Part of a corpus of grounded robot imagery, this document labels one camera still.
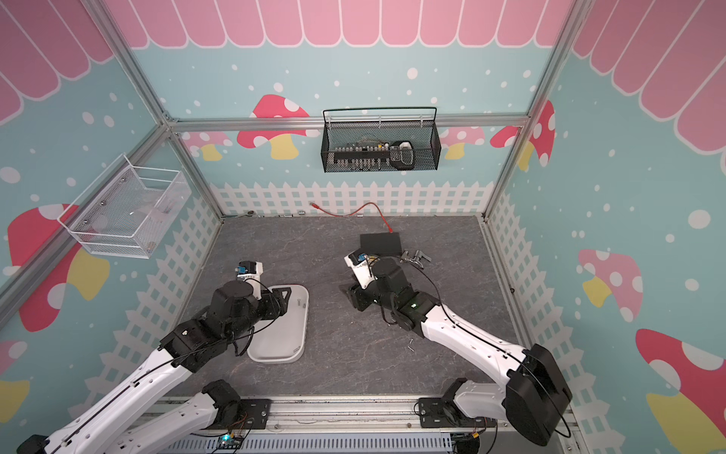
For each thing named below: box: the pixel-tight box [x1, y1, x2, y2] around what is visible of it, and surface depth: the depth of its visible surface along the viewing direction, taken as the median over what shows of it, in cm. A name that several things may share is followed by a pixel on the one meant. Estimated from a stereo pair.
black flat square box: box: [360, 232, 402, 256], surface depth 115 cm
